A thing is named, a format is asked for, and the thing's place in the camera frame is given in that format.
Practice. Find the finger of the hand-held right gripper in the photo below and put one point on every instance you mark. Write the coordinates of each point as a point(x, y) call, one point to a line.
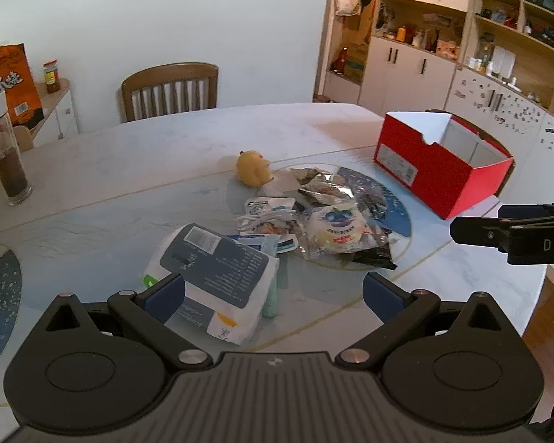
point(489, 233)
point(526, 211)

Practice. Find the yellow plush toy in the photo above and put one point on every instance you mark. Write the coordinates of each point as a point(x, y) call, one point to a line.
point(254, 170)

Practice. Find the white tote bag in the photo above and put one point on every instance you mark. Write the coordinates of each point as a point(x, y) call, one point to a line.
point(348, 3)

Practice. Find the white plastic containers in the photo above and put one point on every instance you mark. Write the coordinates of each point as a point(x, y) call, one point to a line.
point(504, 62)

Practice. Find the white marble desktop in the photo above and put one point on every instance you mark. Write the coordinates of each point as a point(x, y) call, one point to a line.
point(120, 170)

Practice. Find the white and blue tissue pack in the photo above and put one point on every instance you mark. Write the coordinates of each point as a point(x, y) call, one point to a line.
point(221, 267)

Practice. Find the orange snack bag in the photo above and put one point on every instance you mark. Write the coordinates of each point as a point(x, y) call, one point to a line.
point(18, 83)

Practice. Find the large wooden wall cabinet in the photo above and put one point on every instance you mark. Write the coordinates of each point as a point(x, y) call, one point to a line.
point(406, 64)

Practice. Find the orange bottle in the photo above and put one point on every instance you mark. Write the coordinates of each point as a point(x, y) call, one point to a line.
point(401, 34)

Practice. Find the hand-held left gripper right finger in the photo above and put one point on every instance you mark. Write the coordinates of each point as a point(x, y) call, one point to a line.
point(378, 295)

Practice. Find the small blue and white packet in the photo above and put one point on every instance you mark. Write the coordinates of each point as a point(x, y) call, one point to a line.
point(284, 242)

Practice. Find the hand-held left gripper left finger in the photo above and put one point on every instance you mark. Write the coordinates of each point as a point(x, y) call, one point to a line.
point(166, 295)

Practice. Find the red cardboard box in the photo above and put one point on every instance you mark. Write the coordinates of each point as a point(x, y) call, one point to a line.
point(424, 170)

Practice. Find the sauce jar with red lid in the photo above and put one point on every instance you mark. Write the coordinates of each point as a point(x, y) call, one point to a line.
point(51, 78)

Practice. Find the silver foil snack packet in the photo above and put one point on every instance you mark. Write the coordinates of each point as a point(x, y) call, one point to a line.
point(325, 194)
point(316, 175)

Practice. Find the clear blueberry bread packet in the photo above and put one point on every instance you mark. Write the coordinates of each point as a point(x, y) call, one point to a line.
point(339, 230)

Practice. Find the wooden slat-back chair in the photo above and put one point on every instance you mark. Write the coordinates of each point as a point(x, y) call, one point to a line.
point(166, 74)

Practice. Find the wooden curved-back chair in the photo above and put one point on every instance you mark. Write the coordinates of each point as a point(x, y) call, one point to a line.
point(498, 147)

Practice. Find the light green tube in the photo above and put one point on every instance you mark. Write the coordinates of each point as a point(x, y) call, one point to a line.
point(274, 300)

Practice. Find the glass of dark drink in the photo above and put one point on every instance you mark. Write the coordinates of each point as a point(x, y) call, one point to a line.
point(9, 166)

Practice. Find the black packet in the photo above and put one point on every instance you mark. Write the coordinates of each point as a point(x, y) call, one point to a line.
point(374, 257)

